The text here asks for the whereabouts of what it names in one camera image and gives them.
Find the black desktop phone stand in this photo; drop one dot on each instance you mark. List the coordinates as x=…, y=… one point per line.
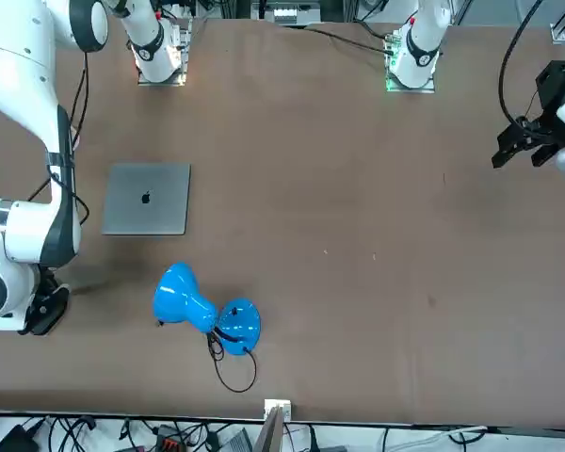
x=52, y=306

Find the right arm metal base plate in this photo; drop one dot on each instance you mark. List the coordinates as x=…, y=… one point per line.
x=143, y=83

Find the red and black device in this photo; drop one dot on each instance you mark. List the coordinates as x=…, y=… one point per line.
x=169, y=440

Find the black power adapter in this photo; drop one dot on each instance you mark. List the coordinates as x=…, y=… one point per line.
x=16, y=438

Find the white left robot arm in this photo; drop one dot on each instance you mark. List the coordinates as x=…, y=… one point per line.
x=419, y=52

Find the blue desk lamp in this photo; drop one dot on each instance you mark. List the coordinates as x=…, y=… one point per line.
x=176, y=296

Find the white post bracket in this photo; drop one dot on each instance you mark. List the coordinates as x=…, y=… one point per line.
x=285, y=406

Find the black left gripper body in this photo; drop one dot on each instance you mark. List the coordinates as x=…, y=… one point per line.
x=553, y=87

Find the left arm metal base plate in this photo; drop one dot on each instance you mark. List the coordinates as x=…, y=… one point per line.
x=428, y=88

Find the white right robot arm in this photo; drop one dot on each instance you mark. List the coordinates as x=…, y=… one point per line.
x=19, y=70

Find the aluminium camera post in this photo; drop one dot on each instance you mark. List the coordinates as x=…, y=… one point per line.
x=269, y=433

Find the aluminium corner bracket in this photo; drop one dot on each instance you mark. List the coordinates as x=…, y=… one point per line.
x=559, y=32

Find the white power strip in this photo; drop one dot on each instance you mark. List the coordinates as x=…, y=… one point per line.
x=287, y=16

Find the grey closed laptop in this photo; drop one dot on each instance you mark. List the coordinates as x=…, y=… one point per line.
x=146, y=200

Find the grey ribbed device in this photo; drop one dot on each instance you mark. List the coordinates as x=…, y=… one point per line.
x=237, y=442

